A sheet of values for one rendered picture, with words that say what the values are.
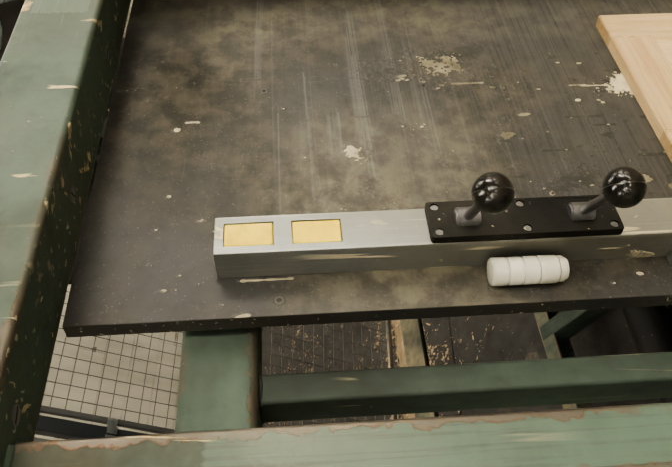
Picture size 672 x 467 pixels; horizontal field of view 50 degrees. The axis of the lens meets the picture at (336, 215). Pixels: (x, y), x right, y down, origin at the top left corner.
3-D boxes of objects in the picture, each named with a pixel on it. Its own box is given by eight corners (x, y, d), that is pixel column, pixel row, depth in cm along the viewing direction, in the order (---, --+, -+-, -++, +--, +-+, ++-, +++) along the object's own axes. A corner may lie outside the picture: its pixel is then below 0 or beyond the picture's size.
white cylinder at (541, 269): (490, 292, 74) (565, 288, 74) (495, 274, 72) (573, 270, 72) (484, 269, 76) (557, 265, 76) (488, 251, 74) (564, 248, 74)
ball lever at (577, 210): (596, 231, 76) (658, 202, 62) (561, 233, 75) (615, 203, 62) (591, 196, 76) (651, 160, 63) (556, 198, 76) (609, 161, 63)
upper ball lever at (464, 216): (484, 236, 75) (522, 208, 62) (447, 238, 75) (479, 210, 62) (480, 201, 76) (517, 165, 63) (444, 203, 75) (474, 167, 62)
